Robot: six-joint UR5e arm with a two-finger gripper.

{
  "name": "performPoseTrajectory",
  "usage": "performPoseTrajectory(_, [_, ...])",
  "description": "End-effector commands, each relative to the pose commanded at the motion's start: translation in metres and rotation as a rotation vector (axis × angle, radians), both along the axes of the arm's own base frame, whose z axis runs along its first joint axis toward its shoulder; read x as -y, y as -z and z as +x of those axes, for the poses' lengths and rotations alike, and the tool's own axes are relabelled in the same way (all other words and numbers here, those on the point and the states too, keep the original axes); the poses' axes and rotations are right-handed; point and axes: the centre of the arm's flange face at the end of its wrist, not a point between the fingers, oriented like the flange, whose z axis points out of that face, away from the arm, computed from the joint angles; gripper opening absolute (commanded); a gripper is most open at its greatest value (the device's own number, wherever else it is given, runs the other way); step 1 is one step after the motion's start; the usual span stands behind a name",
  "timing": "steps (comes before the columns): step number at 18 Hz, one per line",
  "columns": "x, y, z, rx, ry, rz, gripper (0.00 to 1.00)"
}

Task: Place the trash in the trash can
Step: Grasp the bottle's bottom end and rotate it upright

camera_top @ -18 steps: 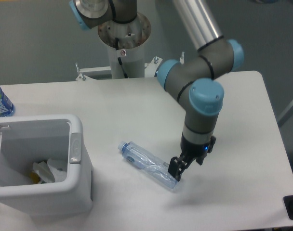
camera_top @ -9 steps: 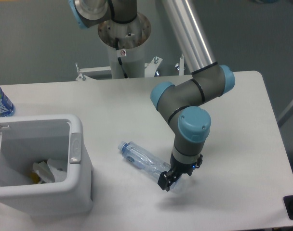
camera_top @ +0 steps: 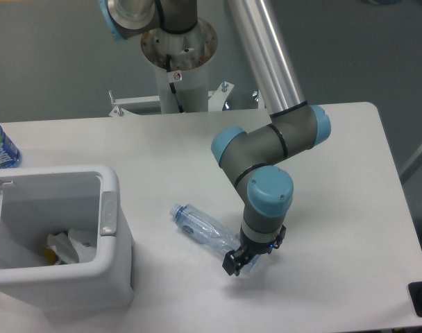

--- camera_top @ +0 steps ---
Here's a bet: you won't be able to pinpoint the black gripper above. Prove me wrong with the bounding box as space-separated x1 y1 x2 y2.
222 224 287 276

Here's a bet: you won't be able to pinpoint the crushed clear plastic bottle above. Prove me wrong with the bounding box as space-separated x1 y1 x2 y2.
169 203 240 261

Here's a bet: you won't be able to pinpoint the clear plastic packaging bag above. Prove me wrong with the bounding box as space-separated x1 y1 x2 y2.
68 228 97 263

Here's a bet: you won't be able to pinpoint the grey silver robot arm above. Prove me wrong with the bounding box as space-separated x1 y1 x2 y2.
99 1 331 275

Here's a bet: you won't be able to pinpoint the crumpled trash in bin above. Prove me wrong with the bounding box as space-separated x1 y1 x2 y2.
43 232 75 266

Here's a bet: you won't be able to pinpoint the white plastic trash can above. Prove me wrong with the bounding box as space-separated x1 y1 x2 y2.
0 164 134 311

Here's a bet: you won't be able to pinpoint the blue labelled water bottle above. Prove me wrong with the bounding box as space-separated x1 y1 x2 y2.
0 125 22 169

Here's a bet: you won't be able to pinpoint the white pedestal base brackets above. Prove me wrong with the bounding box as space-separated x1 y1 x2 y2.
108 80 267 117

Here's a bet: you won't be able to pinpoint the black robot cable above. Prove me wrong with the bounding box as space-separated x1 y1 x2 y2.
165 53 185 114

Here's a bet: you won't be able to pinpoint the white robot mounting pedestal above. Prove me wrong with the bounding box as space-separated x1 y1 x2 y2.
141 18 218 114

